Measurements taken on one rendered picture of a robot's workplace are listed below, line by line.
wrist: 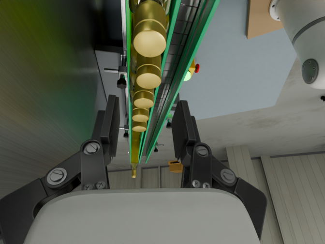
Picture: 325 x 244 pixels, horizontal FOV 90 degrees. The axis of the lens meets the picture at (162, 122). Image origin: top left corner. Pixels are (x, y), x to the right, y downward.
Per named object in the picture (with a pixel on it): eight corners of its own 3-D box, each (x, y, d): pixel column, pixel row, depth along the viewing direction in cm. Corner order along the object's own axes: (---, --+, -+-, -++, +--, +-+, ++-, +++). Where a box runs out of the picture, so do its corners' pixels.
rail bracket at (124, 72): (106, 45, 50) (100, 80, 45) (129, 48, 51) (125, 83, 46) (108, 55, 54) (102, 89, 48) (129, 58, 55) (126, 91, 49)
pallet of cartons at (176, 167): (173, 163, 736) (174, 173, 719) (167, 160, 666) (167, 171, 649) (199, 161, 698) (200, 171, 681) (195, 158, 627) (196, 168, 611)
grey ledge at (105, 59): (98, 29, 55) (93, 54, 50) (125, 33, 56) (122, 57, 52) (118, 130, 140) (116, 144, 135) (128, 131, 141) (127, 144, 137)
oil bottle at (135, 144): (131, 138, 130) (129, 175, 119) (139, 139, 131) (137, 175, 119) (131, 141, 135) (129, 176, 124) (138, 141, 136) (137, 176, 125)
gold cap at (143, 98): (134, 74, 27) (133, 97, 25) (155, 77, 28) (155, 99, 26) (134, 87, 30) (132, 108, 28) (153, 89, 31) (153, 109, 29)
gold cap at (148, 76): (137, 45, 22) (135, 71, 20) (163, 49, 22) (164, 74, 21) (136, 65, 25) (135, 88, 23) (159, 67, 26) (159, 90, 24)
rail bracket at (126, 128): (117, 113, 90) (114, 135, 85) (129, 113, 92) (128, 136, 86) (117, 116, 94) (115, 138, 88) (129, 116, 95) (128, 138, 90)
